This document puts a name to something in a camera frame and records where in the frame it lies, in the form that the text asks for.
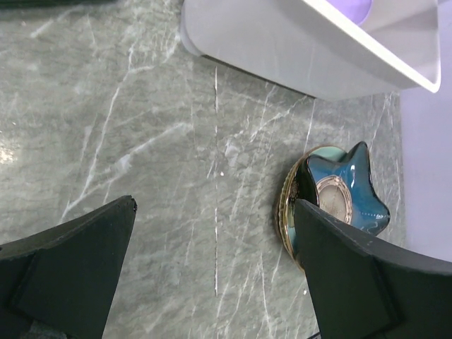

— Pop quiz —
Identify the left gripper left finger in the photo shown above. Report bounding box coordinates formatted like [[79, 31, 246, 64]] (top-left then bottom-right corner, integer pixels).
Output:
[[1, 196, 138, 338]]

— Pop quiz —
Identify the white plastic bin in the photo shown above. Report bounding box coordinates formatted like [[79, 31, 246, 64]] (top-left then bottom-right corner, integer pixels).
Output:
[[180, 1, 441, 100]]

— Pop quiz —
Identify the blue star shaped dish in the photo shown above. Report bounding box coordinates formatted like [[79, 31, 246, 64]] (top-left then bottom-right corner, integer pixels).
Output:
[[296, 141, 391, 236]]

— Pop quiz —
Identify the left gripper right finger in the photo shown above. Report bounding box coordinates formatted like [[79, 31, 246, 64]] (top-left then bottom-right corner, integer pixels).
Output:
[[295, 200, 451, 338]]

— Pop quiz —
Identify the light green saucer plate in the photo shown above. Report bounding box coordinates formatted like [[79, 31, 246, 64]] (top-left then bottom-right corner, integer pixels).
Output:
[[274, 145, 346, 273]]

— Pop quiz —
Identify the black plastic tray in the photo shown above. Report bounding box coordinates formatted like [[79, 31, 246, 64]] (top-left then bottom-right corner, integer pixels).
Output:
[[0, 0, 112, 9]]

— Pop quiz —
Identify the purple plastic plate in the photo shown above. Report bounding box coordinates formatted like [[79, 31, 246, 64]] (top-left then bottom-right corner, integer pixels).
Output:
[[328, 0, 373, 25]]

